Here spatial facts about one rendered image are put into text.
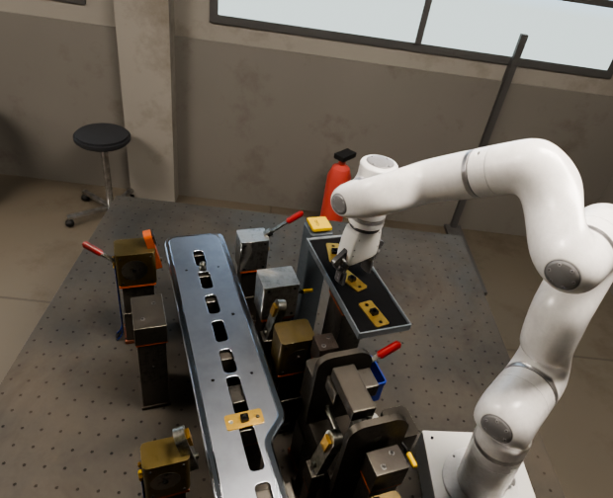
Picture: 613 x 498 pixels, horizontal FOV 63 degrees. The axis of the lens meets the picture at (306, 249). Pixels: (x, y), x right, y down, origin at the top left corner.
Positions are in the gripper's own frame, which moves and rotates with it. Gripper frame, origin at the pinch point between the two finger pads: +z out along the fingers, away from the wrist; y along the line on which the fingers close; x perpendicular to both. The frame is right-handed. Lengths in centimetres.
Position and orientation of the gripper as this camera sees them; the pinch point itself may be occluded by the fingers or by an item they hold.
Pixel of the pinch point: (353, 273)
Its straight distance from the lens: 128.0
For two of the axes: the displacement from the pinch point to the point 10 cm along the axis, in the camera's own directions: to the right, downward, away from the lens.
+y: -7.7, 3.0, -5.6
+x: 6.2, 5.3, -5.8
